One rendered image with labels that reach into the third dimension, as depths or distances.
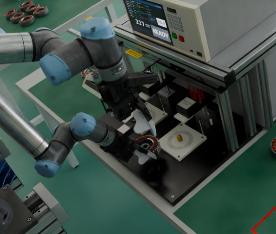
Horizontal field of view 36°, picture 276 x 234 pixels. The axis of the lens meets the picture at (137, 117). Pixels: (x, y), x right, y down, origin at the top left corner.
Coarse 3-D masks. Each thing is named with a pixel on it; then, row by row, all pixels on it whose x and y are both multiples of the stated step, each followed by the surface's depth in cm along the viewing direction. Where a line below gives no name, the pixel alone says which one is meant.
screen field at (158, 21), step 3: (150, 18) 155; (153, 18) 153; (156, 18) 151; (150, 21) 156; (153, 21) 155; (156, 21) 153; (159, 21) 151; (162, 21) 149; (159, 24) 152; (162, 24) 151; (165, 24) 149
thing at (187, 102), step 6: (186, 96) 164; (180, 102) 162; (186, 102) 161; (192, 102) 160; (198, 102) 162; (204, 102) 161; (180, 108) 160; (186, 108) 158; (192, 108) 159; (198, 108) 160; (204, 108) 167; (180, 114) 163; (186, 114) 159; (192, 114) 159; (180, 120) 160; (186, 120) 160
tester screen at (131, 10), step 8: (128, 0) 160; (136, 0) 156; (128, 8) 164; (136, 8) 159; (144, 8) 154; (152, 8) 150; (160, 8) 145; (136, 16) 163; (144, 16) 158; (160, 16) 148; (136, 24) 167; (152, 24) 157; (144, 32) 166; (152, 32) 160; (168, 32) 151
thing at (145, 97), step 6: (162, 78) 181; (168, 78) 180; (174, 78) 181; (144, 84) 178; (150, 84) 176; (156, 84) 176; (162, 84) 178; (144, 90) 178; (150, 90) 176; (156, 90) 177; (162, 90) 187; (168, 90) 183; (144, 96) 178; (150, 96) 177
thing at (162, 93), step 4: (160, 92) 187; (164, 92) 186; (172, 92) 184; (160, 96) 187; (164, 96) 184; (168, 96) 183; (172, 96) 184; (176, 96) 185; (164, 100) 187; (168, 100) 184; (172, 100) 185; (176, 100) 186; (168, 104) 186; (172, 104) 186
